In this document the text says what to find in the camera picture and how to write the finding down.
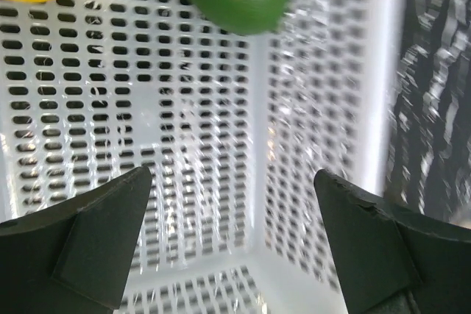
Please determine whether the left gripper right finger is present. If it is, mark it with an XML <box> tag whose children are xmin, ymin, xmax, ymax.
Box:
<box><xmin>314</xmin><ymin>169</ymin><xmax>470</xmax><ymax>313</ymax></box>

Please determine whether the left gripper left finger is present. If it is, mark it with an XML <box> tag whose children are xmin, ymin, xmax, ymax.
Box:
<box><xmin>1</xmin><ymin>166</ymin><xmax>152</xmax><ymax>313</ymax></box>

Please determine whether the white perforated plastic basket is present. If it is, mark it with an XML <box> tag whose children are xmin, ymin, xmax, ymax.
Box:
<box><xmin>1</xmin><ymin>0</ymin><xmax>404</xmax><ymax>313</ymax></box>

